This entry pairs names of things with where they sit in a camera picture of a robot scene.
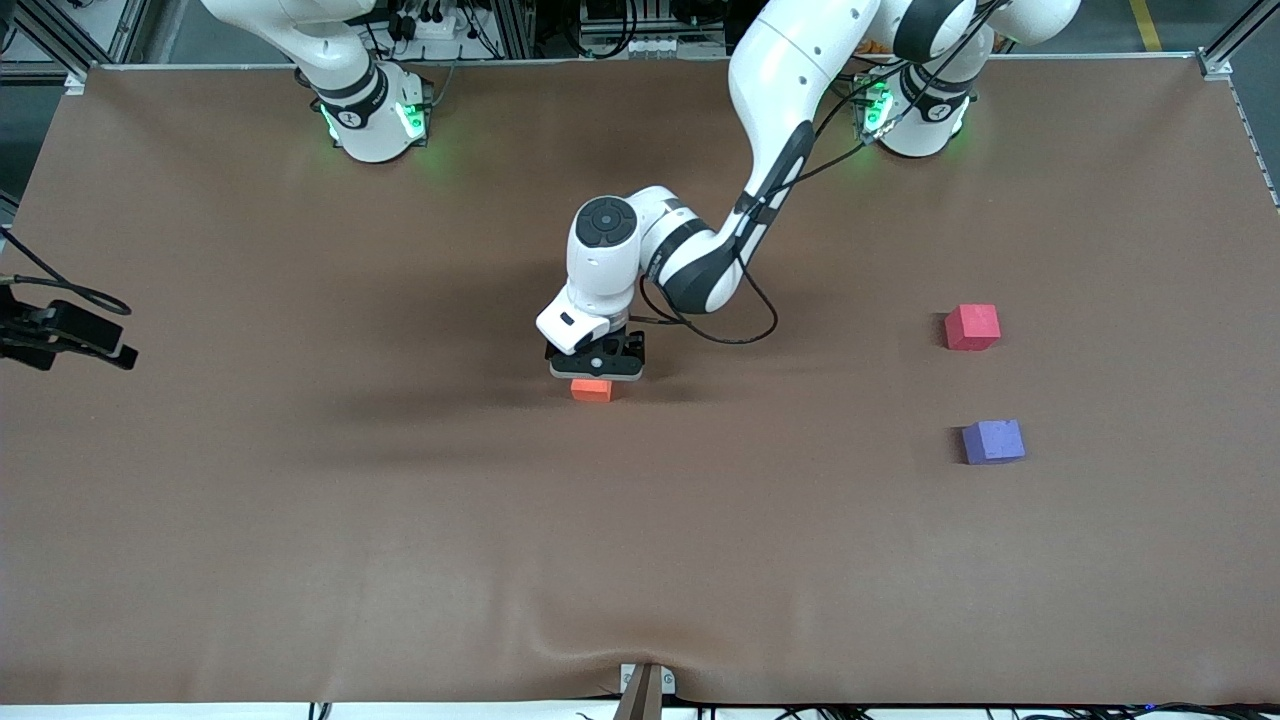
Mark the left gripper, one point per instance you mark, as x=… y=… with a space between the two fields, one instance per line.
x=632 y=347

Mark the orange foam block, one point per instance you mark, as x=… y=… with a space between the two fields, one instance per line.
x=592 y=390

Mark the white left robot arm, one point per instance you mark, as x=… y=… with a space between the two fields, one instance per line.
x=780 y=80

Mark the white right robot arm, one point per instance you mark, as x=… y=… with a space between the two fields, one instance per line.
x=365 y=120

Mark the large table cover mat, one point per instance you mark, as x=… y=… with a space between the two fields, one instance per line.
x=640 y=500

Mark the metal corner clamp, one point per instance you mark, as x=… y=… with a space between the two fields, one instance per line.
x=1215 y=65
x=75 y=82

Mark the white connector block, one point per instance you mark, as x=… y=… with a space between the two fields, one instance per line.
x=655 y=46

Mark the white power strip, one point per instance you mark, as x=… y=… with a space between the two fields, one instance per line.
x=435 y=25

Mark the red foam block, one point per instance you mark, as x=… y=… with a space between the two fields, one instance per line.
x=972 y=328

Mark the purple foam block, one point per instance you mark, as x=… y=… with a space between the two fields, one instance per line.
x=993 y=442

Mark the small metal edge bracket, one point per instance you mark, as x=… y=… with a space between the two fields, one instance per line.
x=630 y=680

